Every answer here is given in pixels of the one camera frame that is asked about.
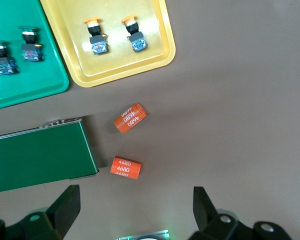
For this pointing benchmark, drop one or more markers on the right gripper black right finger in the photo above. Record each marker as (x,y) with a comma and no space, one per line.
(202,212)

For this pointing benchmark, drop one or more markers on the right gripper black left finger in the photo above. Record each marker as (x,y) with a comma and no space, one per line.
(65,212)

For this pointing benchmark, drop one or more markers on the green mushroom push button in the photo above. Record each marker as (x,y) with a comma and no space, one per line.
(31,47)
(3,62)

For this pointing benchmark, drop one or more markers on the green conveyor belt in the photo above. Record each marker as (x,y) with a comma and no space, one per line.
(40,155)

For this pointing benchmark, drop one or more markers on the yellow mushroom push button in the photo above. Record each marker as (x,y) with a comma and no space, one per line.
(136,37)
(96,40)

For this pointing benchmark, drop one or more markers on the green plastic tray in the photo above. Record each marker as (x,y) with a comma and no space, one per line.
(32,77)

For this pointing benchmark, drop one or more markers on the yellow plastic tray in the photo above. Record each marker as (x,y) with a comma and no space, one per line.
(120,60)

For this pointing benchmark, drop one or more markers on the orange cylinder battery cell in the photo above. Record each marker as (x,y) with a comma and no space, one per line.
(125,168)
(130,117)

